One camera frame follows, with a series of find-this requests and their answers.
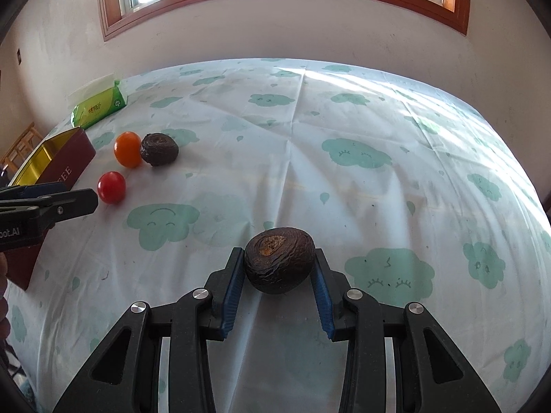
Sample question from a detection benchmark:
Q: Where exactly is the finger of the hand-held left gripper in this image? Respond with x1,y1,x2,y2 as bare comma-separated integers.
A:
0,183,70,201
0,188,99,230

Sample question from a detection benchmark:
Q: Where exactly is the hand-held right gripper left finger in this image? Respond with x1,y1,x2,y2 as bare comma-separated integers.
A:
52,247,246,413

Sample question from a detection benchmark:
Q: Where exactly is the person's left hand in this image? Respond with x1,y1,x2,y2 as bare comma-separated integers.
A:
0,254,10,345

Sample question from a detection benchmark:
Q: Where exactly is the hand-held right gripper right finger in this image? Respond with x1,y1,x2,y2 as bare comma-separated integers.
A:
311,248,502,413

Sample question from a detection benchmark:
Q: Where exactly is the dark wrinkled passion fruit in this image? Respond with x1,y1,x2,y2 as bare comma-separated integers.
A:
244,226,316,295
140,133,179,167

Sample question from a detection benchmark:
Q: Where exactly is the red cherry tomato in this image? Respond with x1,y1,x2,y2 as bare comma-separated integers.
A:
97,171,127,204

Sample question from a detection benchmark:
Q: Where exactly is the wooden stool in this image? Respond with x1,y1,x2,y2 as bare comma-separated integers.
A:
0,123,37,173

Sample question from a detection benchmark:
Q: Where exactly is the gold metal tin box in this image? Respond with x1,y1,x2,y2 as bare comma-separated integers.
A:
8,127,96,291

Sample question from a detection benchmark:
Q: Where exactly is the oval orange tomato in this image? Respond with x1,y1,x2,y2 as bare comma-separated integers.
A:
114,131,143,169

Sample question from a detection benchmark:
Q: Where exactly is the green tissue pack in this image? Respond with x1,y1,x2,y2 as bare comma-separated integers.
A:
70,73,128,130

